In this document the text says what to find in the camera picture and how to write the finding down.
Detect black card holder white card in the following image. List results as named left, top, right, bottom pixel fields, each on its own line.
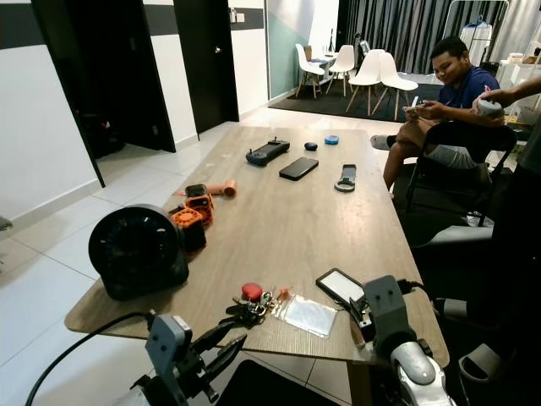
left=315, top=268, right=369, bottom=307

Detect white plastic chair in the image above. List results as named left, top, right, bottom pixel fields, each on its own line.
left=347, top=49, right=388, bottom=115
left=295, top=43, right=326, bottom=98
left=327, top=44, right=357, bottom=96
left=376, top=52, right=419, bottom=119

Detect black key fob with ring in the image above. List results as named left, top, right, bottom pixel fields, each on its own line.
left=334, top=164, right=358, bottom=194

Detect black smartphone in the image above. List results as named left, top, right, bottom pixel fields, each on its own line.
left=278, top=156, right=320, bottom=182

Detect operator hand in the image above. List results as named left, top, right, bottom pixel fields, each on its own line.
left=487, top=87, right=513, bottom=112

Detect small orange cylinder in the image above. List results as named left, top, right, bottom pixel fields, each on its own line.
left=216, top=179, right=238, bottom=199

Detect black round table fan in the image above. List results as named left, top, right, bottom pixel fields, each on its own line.
left=88, top=204, right=190, bottom=302

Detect dark striped curtain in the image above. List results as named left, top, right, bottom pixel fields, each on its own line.
left=336, top=0, right=541, bottom=73

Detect dark floor rug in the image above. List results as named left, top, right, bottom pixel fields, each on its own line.
left=269, top=80, right=445, bottom=123

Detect grey rounded handheld object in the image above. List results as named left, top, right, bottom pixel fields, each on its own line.
left=473, top=98, right=504, bottom=118

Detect white shelf with boxes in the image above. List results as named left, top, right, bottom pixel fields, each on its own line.
left=495, top=47, right=541, bottom=85

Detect wooden table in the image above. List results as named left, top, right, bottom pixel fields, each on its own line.
left=64, top=127, right=451, bottom=406

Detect black handheld controller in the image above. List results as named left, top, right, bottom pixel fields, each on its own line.
left=245, top=140, right=291, bottom=167

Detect key bunch with red fob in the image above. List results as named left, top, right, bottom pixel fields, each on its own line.
left=227, top=283, right=276, bottom=329

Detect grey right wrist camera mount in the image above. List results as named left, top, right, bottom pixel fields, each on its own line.
left=363, top=275, right=419, bottom=356

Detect clear plastic badge sleeve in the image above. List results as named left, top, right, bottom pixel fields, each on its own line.
left=275, top=294, right=339, bottom=339

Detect person in black clothes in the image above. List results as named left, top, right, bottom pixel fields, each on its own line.
left=431, top=114, right=541, bottom=373

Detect seated man in blue shirt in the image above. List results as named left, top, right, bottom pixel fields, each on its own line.
left=370, top=36, right=508, bottom=191

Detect orange and black tool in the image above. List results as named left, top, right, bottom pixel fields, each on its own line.
left=171, top=208, right=209, bottom=254
left=184, top=184, right=215, bottom=225

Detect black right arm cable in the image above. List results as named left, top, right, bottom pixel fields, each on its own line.
left=399, top=279, right=432, bottom=297

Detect black door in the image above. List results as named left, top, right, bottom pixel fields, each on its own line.
left=32, top=0, right=177, bottom=187
left=173, top=0, right=240, bottom=134

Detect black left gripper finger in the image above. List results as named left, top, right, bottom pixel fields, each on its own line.
left=208, top=335, right=249, bottom=379
left=193, top=324, right=236, bottom=353

